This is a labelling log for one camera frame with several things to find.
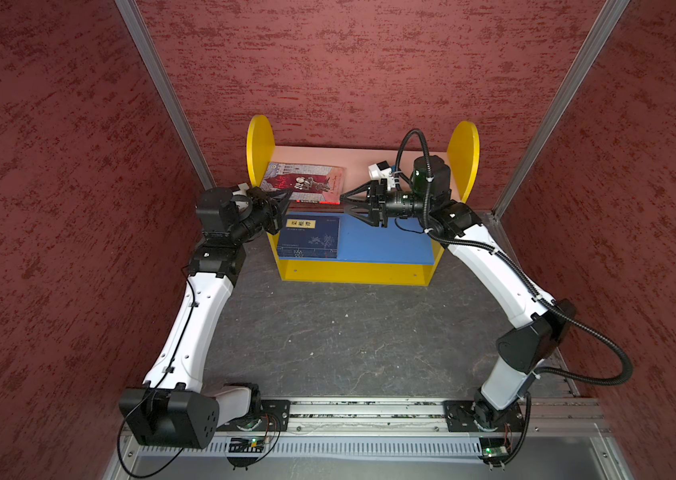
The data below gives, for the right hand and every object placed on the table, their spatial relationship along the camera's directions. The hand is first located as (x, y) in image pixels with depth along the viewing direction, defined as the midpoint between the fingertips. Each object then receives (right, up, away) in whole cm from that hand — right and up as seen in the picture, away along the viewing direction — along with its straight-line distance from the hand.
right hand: (341, 210), depth 63 cm
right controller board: (+37, -58, +8) cm, 69 cm away
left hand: (-11, +4, +4) cm, 12 cm away
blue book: (-10, -6, +27) cm, 30 cm away
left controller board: (-24, -57, +9) cm, 62 cm away
